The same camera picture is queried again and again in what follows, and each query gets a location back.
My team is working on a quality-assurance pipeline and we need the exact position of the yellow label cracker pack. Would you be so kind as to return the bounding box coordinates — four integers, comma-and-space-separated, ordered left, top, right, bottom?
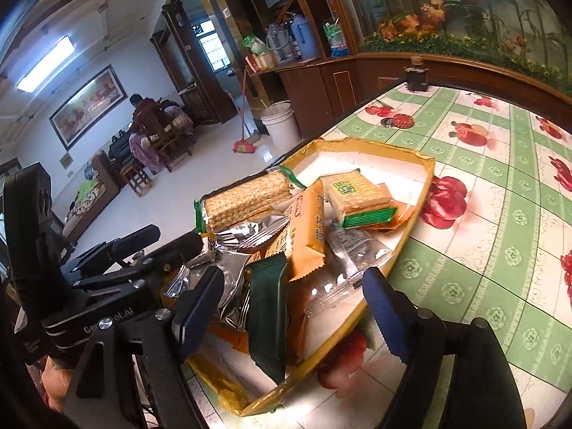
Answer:
320, 168, 396, 228

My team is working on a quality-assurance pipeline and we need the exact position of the clear grey printed packet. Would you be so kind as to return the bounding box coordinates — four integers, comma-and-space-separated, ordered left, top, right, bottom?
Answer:
326, 219, 393, 285

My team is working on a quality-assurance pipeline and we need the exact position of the silver foil snack bag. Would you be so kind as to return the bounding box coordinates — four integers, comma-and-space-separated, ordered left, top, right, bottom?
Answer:
214, 210, 289, 252
164, 251, 250, 325

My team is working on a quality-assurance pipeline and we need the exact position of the long orange cracker pack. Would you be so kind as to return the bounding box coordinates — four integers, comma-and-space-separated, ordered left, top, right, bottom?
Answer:
266, 179, 326, 282

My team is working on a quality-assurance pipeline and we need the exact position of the wooden chair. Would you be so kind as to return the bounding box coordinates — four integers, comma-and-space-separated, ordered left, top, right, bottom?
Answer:
138, 103, 194, 172

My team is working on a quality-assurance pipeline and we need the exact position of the flower mural glass panel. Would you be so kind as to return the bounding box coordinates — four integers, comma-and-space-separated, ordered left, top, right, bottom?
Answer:
343, 0, 571, 94

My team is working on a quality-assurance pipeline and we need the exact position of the blue water jug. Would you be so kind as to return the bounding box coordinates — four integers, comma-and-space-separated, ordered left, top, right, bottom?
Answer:
291, 15, 319, 60

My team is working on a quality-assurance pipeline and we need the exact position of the operator hand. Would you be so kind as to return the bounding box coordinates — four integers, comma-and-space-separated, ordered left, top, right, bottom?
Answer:
42, 357, 72, 413

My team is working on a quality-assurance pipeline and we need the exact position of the yellow cardboard box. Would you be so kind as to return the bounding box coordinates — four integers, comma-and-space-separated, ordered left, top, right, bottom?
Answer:
188, 137, 435, 417

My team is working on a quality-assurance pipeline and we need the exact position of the red broom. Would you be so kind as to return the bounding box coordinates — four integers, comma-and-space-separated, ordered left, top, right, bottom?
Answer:
233, 71, 256, 154

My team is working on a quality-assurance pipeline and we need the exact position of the framed wall painting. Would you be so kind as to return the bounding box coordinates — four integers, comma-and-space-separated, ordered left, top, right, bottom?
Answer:
49, 65, 127, 151

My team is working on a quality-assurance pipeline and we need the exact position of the white plastic bucket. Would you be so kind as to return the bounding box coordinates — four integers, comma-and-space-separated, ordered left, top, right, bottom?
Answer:
261, 101, 301, 150

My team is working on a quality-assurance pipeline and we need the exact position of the grey thermos jug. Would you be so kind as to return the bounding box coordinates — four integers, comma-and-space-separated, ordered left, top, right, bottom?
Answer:
266, 22, 297, 64

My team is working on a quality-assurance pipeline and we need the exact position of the clear cracker pack black edge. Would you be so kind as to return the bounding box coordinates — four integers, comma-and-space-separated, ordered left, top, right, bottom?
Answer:
194, 166, 306, 233

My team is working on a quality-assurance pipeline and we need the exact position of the small black box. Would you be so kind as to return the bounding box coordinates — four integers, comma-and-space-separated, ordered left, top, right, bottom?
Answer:
404, 55, 429, 92

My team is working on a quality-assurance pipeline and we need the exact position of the seated person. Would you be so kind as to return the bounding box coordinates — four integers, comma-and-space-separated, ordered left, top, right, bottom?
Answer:
129, 94, 195, 174

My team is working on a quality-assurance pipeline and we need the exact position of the fruit pattern green tablecloth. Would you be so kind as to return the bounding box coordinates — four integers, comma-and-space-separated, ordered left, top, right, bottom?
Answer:
182, 80, 572, 429

